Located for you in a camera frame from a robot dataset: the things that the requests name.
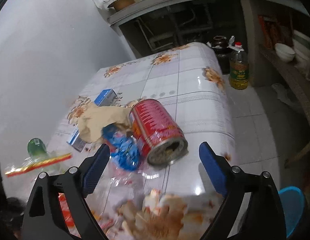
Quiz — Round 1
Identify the brown paper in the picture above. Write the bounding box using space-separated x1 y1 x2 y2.
77 102 131 143

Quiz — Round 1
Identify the cooking oil bottle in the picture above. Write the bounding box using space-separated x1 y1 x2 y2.
229 42 249 90

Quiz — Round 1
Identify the lower shelf board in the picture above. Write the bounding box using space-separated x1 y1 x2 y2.
258 44 310 126

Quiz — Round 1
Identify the green plastic drink bottle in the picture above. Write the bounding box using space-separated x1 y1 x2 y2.
27 138 60 174

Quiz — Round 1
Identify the red tin can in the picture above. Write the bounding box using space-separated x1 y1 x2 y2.
129 99 188 167

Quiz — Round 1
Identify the red snack bag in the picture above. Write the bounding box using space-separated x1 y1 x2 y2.
4 153 72 233

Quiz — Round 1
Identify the stack of white bowls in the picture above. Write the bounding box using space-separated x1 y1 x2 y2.
292 30 310 63

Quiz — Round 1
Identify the copper basin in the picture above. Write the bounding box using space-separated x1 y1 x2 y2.
108 0 140 12

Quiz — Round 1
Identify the blue wrapper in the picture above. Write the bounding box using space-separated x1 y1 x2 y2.
102 124 141 171

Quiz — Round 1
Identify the blue plastic trash basket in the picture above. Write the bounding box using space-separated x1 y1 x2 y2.
278 186 307 239

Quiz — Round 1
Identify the blue white toothpaste box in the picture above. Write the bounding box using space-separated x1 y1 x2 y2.
66 89 118 152

